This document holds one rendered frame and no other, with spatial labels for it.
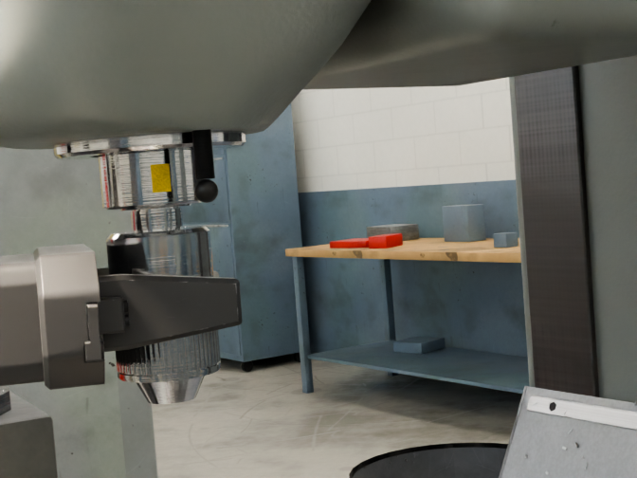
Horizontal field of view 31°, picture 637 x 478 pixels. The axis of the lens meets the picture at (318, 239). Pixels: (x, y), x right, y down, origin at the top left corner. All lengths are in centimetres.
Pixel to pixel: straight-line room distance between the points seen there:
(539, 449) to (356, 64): 38
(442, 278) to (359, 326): 98
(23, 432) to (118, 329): 29
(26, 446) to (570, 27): 44
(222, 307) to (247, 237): 731
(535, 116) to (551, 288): 13
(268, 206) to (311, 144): 56
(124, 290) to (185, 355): 4
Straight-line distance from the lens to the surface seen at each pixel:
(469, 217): 627
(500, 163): 654
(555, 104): 83
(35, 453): 77
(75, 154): 49
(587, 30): 53
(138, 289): 49
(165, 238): 50
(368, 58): 56
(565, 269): 83
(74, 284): 46
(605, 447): 81
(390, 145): 732
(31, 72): 44
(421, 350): 665
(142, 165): 50
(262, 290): 787
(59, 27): 43
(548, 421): 85
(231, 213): 774
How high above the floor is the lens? 129
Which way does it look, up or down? 3 degrees down
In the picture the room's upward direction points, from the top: 4 degrees counter-clockwise
